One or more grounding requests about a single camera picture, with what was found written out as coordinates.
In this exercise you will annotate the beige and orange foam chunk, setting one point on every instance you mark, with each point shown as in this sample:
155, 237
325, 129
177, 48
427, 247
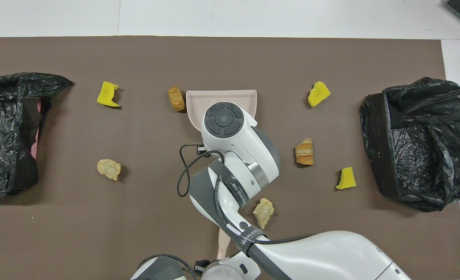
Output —
109, 168

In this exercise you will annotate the right black trash bag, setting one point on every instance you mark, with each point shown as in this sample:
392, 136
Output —
381, 155

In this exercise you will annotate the pale beige foam chunk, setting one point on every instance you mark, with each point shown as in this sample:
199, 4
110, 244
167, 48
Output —
264, 212

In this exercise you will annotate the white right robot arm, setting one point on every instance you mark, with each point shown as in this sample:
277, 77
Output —
331, 252

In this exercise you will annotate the yellow sponge piece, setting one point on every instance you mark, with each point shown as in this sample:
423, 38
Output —
318, 94
346, 179
107, 94

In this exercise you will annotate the orange striped foam chunk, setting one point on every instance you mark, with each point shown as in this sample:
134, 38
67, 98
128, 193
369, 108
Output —
304, 152

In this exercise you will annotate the left black trash bag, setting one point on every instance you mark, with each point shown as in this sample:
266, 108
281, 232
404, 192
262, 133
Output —
4, 171

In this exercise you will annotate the brown table mat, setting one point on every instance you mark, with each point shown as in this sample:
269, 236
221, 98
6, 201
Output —
97, 233

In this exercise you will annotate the brown cork-like foam chunk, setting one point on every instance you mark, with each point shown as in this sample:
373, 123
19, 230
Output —
176, 98

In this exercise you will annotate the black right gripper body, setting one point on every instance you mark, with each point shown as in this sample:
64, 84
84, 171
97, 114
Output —
201, 148

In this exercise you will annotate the beige plastic dustpan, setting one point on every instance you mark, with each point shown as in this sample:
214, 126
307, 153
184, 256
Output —
198, 101

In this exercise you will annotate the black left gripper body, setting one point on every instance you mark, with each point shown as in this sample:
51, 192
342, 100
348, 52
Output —
201, 266

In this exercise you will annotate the black trash bag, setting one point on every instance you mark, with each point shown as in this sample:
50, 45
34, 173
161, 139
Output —
381, 155
4, 171

